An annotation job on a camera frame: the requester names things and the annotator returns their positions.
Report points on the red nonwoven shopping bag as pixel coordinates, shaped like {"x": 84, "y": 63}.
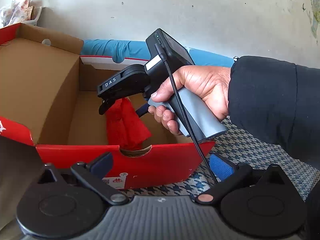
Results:
{"x": 125, "y": 125}

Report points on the olive grey cloth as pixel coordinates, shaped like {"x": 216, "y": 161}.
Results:
{"x": 15, "y": 192}

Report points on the white plastic bag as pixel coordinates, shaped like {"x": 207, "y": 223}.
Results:
{"x": 15, "y": 7}

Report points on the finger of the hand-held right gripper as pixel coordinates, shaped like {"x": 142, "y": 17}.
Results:
{"x": 142, "y": 110}
{"x": 105, "y": 106}

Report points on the long blue pillow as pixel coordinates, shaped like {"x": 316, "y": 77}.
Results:
{"x": 125, "y": 48}

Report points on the red shoe box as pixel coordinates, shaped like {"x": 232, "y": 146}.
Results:
{"x": 50, "y": 92}

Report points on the white plastic basket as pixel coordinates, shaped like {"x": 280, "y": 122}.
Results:
{"x": 36, "y": 16}

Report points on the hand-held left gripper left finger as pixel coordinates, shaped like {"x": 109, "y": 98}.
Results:
{"x": 101, "y": 163}

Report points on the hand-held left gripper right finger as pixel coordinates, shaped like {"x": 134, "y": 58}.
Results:
{"x": 220, "y": 166}

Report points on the person's right hand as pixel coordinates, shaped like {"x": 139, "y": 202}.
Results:
{"x": 207, "y": 85}

